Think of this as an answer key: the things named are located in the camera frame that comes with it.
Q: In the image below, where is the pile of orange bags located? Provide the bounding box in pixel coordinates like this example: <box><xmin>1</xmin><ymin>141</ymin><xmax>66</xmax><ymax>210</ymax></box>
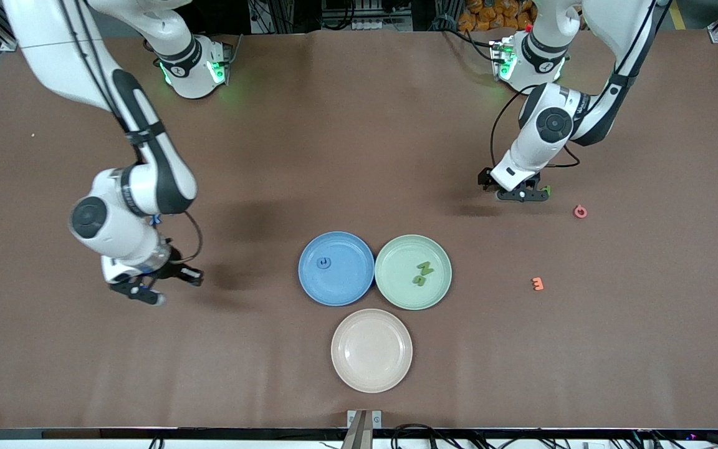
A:
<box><xmin>457</xmin><ymin>0</ymin><xmax>537</xmax><ymax>33</ymax></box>

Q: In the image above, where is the brown table mat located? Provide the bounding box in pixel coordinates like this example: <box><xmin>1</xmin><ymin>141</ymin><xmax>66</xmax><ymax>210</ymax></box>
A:
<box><xmin>0</xmin><ymin>28</ymin><xmax>718</xmax><ymax>431</ymax></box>

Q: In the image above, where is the blue round plate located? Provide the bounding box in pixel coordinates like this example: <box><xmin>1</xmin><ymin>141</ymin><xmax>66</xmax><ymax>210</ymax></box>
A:
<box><xmin>298</xmin><ymin>231</ymin><xmax>376</xmax><ymax>307</ymax></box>

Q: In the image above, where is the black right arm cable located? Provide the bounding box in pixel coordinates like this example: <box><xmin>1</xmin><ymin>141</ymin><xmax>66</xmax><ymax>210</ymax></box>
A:
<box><xmin>183</xmin><ymin>212</ymin><xmax>204</xmax><ymax>263</ymax></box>

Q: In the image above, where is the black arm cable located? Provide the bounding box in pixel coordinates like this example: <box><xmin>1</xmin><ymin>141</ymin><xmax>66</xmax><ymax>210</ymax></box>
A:
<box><xmin>490</xmin><ymin>84</ymin><xmax>582</xmax><ymax>172</ymax></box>
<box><xmin>183</xmin><ymin>212</ymin><xmax>204</xmax><ymax>263</ymax></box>

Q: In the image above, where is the angled aluminium beam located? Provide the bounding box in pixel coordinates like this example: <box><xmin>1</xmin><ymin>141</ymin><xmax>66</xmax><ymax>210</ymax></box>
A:
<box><xmin>341</xmin><ymin>410</ymin><xmax>368</xmax><ymax>449</ymax></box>

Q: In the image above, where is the light green round plate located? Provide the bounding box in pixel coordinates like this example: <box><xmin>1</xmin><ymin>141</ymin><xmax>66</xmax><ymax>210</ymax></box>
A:
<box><xmin>374</xmin><ymin>234</ymin><xmax>453</xmax><ymax>311</ymax></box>

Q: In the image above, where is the long white power strip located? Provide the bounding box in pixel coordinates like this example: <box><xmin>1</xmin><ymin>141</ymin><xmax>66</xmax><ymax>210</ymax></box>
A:
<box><xmin>350</xmin><ymin>17</ymin><xmax>414</xmax><ymax>31</ymax></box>

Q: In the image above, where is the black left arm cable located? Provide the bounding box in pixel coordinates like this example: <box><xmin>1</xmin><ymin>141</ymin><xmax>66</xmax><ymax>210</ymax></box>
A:
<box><xmin>490</xmin><ymin>84</ymin><xmax>582</xmax><ymax>172</ymax></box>

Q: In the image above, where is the beige round plate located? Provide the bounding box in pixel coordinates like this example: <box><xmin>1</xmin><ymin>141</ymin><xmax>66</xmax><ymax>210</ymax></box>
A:
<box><xmin>330</xmin><ymin>308</ymin><xmax>414</xmax><ymax>393</ymax></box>

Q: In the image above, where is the grey metal bracket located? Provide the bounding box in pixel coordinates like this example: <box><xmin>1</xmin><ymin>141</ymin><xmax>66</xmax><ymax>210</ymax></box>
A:
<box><xmin>347</xmin><ymin>410</ymin><xmax>383</xmax><ymax>430</ymax></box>

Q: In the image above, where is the black cable loop under table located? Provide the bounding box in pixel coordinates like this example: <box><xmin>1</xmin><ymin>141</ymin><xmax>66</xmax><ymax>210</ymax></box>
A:
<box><xmin>390</xmin><ymin>424</ymin><xmax>459</xmax><ymax>449</ymax></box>

